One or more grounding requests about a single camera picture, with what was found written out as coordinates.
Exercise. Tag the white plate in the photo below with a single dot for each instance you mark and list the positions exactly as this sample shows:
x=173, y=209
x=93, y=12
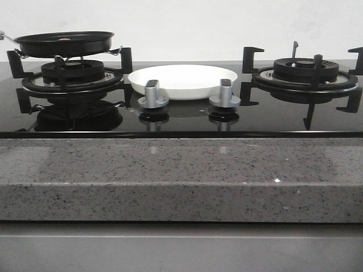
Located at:
x=182, y=82

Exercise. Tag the black frying pan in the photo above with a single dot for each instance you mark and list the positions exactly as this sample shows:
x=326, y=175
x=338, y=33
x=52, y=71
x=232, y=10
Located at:
x=47, y=45

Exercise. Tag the left silver stove knob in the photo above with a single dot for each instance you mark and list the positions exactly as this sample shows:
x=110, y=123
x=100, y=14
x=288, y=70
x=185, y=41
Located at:
x=152, y=98

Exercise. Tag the silver stove knob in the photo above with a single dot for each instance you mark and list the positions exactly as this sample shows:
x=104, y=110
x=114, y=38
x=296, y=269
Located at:
x=225, y=99
x=152, y=98

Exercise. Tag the right silver stove knob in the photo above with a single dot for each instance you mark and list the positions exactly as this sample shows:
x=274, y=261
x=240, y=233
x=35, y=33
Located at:
x=225, y=99

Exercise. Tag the black glass cooktop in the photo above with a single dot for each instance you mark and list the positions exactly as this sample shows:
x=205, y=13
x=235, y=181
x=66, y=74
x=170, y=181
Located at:
x=262, y=113

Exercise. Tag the left black burner grate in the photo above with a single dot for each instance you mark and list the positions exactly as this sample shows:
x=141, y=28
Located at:
x=63, y=93

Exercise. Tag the black burner grate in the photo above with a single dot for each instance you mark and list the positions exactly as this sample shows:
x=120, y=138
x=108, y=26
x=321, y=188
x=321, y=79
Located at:
x=63, y=93
x=311, y=94

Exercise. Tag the right gas burner head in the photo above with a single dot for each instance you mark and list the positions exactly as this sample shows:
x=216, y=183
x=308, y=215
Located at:
x=302, y=70

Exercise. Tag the right black burner grate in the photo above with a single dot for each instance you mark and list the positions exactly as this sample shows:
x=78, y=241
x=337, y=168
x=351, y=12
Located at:
x=311, y=94

